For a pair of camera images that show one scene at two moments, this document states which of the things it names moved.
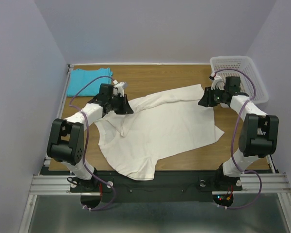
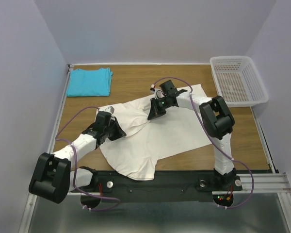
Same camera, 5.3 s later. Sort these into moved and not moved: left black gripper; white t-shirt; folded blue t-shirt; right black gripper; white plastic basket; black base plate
Moved: left black gripper; right black gripper
Not moved: black base plate; white plastic basket; folded blue t-shirt; white t-shirt
